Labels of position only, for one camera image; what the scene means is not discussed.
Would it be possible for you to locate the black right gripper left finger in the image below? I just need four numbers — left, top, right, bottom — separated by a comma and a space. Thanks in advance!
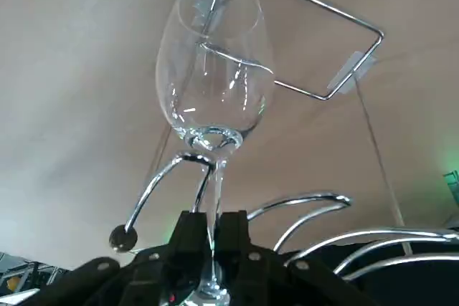
42, 211, 213, 306

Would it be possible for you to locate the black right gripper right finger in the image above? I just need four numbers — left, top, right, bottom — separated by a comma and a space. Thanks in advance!
214, 210, 383, 306

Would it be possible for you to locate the clear glass goblet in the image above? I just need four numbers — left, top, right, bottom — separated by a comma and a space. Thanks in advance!
154, 0, 276, 306

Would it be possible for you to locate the clear tape piece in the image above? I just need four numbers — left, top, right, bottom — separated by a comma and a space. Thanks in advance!
328, 51, 378, 94

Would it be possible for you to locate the chrome wire goblet holder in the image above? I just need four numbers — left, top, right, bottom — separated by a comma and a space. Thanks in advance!
109, 0, 459, 282

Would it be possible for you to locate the grey metal frame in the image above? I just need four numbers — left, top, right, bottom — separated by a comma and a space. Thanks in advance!
0, 251, 75, 306

